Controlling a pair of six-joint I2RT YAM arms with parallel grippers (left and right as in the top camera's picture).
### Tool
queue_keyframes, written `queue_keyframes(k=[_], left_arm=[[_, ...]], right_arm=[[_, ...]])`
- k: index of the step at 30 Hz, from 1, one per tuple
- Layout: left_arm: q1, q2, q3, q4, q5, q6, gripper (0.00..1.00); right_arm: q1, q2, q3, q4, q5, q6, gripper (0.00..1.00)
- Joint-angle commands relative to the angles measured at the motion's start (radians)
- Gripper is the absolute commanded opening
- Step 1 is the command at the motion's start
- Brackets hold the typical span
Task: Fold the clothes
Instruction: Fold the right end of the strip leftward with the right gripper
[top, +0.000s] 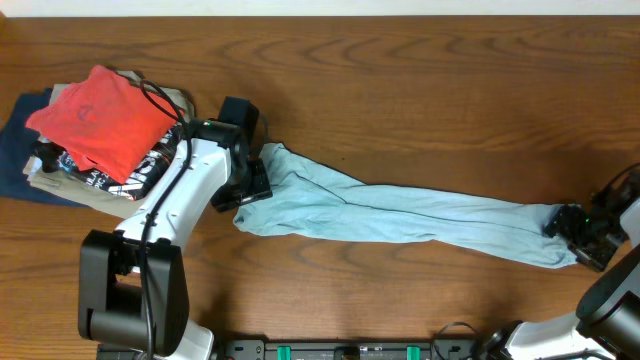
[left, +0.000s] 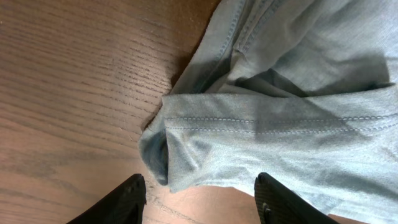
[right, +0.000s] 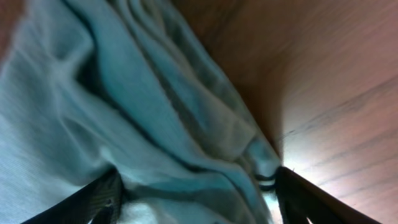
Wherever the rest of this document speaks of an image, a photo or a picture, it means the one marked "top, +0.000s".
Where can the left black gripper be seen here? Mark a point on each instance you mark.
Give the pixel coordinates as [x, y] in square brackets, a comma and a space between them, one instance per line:
[257, 181]

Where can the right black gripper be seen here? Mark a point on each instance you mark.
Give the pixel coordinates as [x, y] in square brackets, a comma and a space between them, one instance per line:
[570, 232]

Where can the light blue t-shirt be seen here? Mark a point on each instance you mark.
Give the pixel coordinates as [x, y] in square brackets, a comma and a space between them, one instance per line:
[316, 201]

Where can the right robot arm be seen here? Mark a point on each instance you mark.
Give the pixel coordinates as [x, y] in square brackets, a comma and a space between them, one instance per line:
[605, 324]

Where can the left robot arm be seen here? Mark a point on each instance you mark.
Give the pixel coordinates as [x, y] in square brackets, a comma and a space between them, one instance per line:
[132, 286]

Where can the red folded shirt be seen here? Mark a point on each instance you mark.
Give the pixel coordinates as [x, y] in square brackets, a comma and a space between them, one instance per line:
[104, 123]

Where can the khaki folded garment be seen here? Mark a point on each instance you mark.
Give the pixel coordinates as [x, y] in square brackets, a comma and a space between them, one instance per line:
[65, 186]

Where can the navy blue folded garment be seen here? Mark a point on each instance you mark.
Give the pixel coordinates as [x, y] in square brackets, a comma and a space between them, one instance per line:
[16, 141]

